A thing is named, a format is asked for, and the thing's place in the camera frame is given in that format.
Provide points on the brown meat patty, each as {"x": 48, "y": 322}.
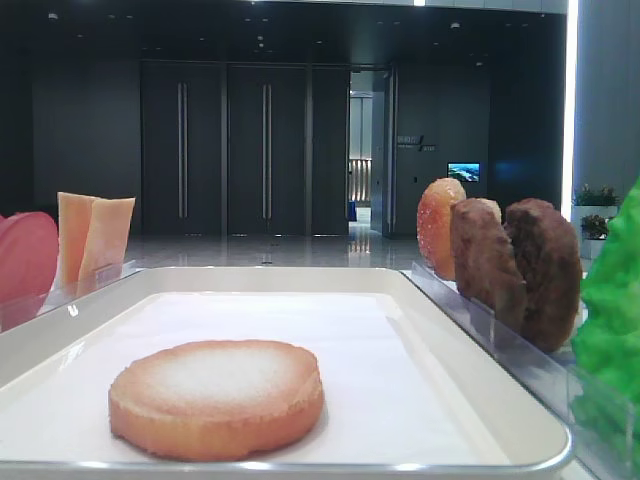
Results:
{"x": 547, "y": 255}
{"x": 484, "y": 261}

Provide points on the cheese slice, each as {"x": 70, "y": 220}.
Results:
{"x": 74, "y": 215}
{"x": 106, "y": 242}

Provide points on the left brown meat patty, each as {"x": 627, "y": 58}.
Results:
{"x": 484, "y": 261}

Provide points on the rear tomato slice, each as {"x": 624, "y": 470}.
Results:
{"x": 7, "y": 224}

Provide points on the left cheese slice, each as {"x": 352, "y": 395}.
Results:
{"x": 74, "y": 215}

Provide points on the round bread slice on tray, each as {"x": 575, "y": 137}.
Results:
{"x": 217, "y": 400}

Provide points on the middle door handle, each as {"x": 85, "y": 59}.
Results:
{"x": 266, "y": 153}

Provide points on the clear left acrylic rack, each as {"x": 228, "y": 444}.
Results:
{"x": 17, "y": 312}

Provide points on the green lettuce in rack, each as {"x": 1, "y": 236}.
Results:
{"x": 606, "y": 346}

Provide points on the small wall screen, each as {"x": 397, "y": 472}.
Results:
{"x": 464, "y": 172}

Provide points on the door handle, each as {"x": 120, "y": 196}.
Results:
{"x": 183, "y": 149}
{"x": 266, "y": 153}

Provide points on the clear acrylic rack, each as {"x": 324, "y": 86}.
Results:
{"x": 525, "y": 350}
{"x": 17, "y": 312}

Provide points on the clear right acrylic rack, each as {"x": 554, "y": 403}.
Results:
{"x": 525, "y": 350}

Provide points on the sesame bun top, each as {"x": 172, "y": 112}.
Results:
{"x": 433, "y": 224}

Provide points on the potted plant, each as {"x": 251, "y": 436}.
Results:
{"x": 594, "y": 227}
{"x": 604, "y": 196}

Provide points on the lower potted plant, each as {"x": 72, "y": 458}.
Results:
{"x": 594, "y": 227}

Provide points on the right brown meat patty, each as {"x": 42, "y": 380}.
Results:
{"x": 547, "y": 255}

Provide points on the right cheese slice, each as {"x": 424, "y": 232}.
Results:
{"x": 106, "y": 242}

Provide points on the upper potted plant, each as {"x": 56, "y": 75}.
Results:
{"x": 604, "y": 196}

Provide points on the left door handle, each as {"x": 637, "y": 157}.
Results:
{"x": 183, "y": 149}

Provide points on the white rectangular tray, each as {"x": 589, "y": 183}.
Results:
{"x": 408, "y": 394}

